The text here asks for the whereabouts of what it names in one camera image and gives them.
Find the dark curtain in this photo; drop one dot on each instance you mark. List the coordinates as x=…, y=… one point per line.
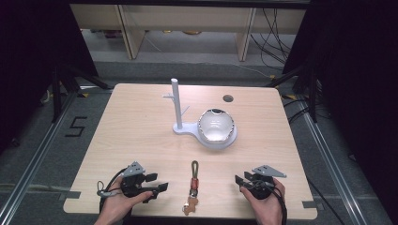
x=359, y=78
x=34, y=62

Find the person's right hand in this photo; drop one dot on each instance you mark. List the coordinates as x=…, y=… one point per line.
x=269, y=209

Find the black metal stand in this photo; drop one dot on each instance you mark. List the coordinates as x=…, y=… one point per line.
x=57, y=93
x=312, y=93

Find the grey tape strip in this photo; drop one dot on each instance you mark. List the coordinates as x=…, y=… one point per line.
x=70, y=195
x=309, y=204

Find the silver metal bowl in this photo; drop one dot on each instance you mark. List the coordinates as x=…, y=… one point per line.
x=216, y=126

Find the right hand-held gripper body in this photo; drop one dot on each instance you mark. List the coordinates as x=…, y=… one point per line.
x=263, y=187

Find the white hook stand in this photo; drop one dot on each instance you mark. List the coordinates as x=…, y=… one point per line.
x=177, y=103

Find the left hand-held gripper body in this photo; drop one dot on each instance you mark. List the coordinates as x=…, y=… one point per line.
x=133, y=187

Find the person's left hand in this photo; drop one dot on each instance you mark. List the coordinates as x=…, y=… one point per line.
x=115, y=204

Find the beige wooden desk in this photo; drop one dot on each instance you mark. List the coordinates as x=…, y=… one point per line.
x=187, y=17

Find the aluminium floor rail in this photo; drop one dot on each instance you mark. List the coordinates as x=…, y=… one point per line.
x=31, y=168
x=328, y=162

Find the dark round table grommet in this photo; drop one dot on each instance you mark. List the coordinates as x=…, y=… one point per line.
x=228, y=98

